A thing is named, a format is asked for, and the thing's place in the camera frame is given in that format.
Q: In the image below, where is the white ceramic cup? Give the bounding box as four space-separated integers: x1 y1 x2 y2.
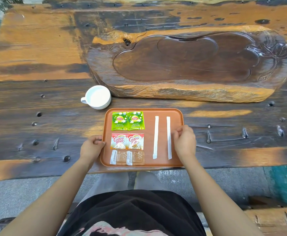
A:
81 85 112 110

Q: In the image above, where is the orange-brown rectangular tray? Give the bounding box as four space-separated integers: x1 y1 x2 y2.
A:
100 108 185 168

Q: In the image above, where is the white paper-wrapped stir stick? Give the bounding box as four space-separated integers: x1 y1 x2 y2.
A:
166 117 173 160
153 116 159 160

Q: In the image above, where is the carved dark wooden tea tray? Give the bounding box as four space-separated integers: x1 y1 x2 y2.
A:
86 25 287 103

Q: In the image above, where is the green tea bag packet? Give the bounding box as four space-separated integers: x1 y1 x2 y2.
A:
111 112 128 131
126 111 145 131

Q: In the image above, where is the person's left forearm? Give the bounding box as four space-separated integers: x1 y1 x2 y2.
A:
0 158 95 236

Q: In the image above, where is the wooden bench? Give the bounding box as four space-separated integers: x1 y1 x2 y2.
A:
242 196 287 236

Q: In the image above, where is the green potted plant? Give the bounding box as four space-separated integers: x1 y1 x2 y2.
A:
0 0 24 13

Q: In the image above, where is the person's black printed shirt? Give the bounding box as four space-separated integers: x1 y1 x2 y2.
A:
57 190 207 236

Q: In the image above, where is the red white creamer packet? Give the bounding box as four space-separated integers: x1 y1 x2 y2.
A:
110 133 128 150
126 133 144 150

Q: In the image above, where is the person's grey trouser leg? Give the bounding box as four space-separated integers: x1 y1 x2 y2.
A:
133 171 169 192
79 172 130 205

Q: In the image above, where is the person's left hand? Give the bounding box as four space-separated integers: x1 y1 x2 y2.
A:
80 135 106 167

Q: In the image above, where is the person's right forearm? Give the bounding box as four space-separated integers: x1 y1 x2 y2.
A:
182 155 265 236

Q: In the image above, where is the person's right hand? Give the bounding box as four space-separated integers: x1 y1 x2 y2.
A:
171 125 197 161

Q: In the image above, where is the clear brown sugar packet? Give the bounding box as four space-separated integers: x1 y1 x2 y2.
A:
126 150 145 166
110 149 130 166

